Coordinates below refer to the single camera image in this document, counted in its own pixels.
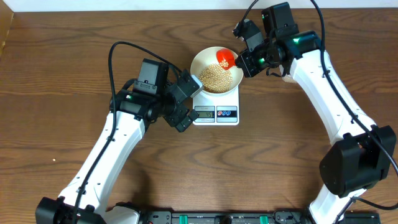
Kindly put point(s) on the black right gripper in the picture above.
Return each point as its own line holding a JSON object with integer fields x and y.
{"x": 244, "y": 60}

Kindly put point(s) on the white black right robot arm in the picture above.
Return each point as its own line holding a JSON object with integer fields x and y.
{"x": 361, "y": 153}

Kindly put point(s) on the clear plastic container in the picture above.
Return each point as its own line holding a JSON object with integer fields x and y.
{"x": 287, "y": 78}

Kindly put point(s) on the soybeans in scoop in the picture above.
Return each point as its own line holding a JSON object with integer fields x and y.
{"x": 224, "y": 64}

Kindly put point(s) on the white round bowl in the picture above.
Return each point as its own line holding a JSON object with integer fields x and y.
{"x": 207, "y": 57}

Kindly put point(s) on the red plastic measuring scoop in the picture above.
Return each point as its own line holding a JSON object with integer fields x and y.
{"x": 226, "y": 54}

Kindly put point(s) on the white digital kitchen scale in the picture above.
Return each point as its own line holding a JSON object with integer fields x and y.
{"x": 220, "y": 109}

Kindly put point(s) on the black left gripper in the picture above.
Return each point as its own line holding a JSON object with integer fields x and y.
{"x": 174, "y": 117}

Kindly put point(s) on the soybeans in bowl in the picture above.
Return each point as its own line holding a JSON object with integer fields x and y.
{"x": 215, "y": 79}

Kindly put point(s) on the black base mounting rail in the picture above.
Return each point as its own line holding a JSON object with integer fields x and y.
{"x": 280, "y": 216}

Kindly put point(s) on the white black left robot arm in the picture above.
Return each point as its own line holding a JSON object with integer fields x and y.
{"x": 86, "y": 197}

